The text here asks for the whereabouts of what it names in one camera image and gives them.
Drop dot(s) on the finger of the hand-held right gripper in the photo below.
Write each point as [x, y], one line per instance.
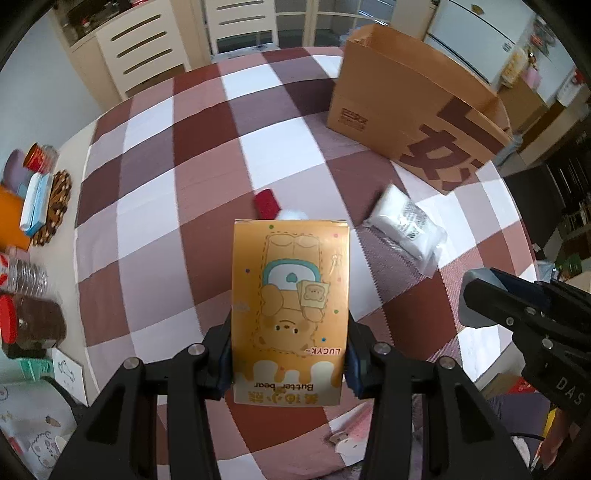
[498, 307]
[526, 288]

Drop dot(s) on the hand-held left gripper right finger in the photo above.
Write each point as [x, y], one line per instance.
[352, 369]

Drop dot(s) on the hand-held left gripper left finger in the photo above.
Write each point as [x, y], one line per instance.
[226, 369]

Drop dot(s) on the pink tube with white cap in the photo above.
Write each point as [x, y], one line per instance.
[346, 446]

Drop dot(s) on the yellow cartoon bear box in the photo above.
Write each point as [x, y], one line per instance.
[291, 300]

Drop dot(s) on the red plush with white fur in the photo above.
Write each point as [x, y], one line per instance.
[267, 203]

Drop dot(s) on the brown paper bag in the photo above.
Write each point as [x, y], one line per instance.
[378, 92]

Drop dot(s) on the person's purple fuzzy clothing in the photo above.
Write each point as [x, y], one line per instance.
[517, 415]

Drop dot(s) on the dark shelf unit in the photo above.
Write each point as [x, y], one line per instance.
[568, 184]

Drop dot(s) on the clear pack of white pads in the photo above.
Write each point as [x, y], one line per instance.
[401, 217]

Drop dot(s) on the white square card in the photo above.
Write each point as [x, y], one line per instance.
[69, 374]

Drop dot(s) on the glass jar with red lid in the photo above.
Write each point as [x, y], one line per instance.
[39, 323]

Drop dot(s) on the green plastic holder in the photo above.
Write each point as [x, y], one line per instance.
[32, 369]

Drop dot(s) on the clear plastic water bottle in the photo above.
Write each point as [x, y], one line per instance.
[23, 272]

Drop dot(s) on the wooden bead trivet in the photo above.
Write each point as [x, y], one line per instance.
[57, 207]

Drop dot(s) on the brown white checked tablecloth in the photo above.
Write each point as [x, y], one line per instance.
[184, 138]

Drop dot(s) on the light blue flat box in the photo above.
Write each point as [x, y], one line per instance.
[36, 203]

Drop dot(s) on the white refrigerator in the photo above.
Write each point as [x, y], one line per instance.
[475, 32]

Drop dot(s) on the orange box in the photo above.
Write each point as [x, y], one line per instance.
[11, 217]

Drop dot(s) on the red cup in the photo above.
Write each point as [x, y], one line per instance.
[39, 157]

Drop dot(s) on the purple cup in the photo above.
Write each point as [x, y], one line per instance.
[16, 170]

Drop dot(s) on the cream slotted chair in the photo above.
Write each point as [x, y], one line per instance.
[240, 23]
[143, 46]

